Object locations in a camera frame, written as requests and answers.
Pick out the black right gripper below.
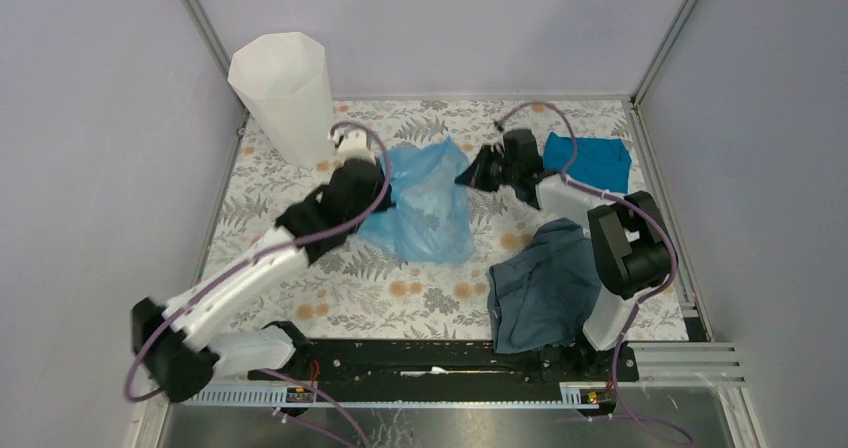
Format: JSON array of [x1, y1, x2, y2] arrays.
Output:
[[455, 143, 520, 193]]

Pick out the blue plastic trash bag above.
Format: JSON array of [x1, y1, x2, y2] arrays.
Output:
[[358, 138, 474, 264]]

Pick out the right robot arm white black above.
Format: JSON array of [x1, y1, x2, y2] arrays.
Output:
[[455, 129, 678, 380]]

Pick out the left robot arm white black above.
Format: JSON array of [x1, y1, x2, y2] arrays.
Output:
[[124, 155, 392, 403]]

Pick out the white paper trash bin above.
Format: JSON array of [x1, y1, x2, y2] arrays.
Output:
[[228, 32, 335, 167]]

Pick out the floral patterned table mat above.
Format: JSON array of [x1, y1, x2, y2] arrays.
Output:
[[192, 99, 690, 342]]

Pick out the teal folded cloth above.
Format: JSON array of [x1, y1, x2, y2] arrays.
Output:
[[542, 133, 632, 193]]

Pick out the grey-blue crumpled cloth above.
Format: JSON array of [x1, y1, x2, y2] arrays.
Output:
[[487, 218, 602, 354]]

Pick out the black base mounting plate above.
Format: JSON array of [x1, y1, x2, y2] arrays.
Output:
[[279, 338, 639, 404]]

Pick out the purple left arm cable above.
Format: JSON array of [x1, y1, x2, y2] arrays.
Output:
[[124, 121, 393, 405]]

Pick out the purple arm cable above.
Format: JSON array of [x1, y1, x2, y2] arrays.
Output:
[[493, 101, 680, 380], [124, 121, 393, 405]]

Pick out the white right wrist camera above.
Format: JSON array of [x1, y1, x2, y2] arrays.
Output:
[[491, 121, 515, 155]]

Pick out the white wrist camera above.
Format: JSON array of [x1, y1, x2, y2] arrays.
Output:
[[491, 121, 515, 155], [328, 128, 376, 164]]

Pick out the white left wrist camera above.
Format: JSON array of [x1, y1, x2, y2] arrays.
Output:
[[328, 128, 376, 164]]

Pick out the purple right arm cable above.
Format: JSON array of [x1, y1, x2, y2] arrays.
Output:
[[493, 101, 680, 380]]

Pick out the aluminium frame rails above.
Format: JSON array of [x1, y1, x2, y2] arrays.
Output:
[[132, 0, 763, 448]]

